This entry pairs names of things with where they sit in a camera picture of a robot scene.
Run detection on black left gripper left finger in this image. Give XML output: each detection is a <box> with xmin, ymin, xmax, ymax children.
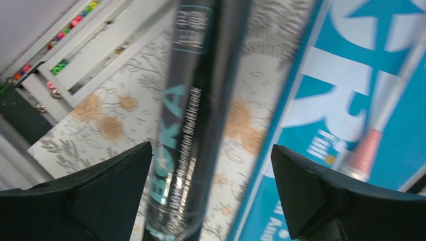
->
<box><xmin>1</xmin><ymin>142</ymin><xmax>152</xmax><ymax>240</ymax></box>

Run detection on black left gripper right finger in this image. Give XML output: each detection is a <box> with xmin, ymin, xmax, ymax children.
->
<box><xmin>271</xmin><ymin>145</ymin><xmax>425</xmax><ymax>240</ymax></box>

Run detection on pink racket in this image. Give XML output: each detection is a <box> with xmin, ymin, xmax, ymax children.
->
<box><xmin>336</xmin><ymin>29</ymin><xmax>425</xmax><ymax>182</ymax></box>

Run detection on blue racket cover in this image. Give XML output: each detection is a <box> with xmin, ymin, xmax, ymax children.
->
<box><xmin>228</xmin><ymin>1</ymin><xmax>425</xmax><ymax>240</ymax></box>

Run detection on black shuttlecock tube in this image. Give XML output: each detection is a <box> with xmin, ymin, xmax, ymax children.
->
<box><xmin>142</xmin><ymin>0</ymin><xmax>252</xmax><ymax>240</ymax></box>

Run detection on aluminium slotted rail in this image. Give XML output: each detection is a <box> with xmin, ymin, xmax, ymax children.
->
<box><xmin>1</xmin><ymin>1</ymin><xmax>173</xmax><ymax>121</ymax></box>

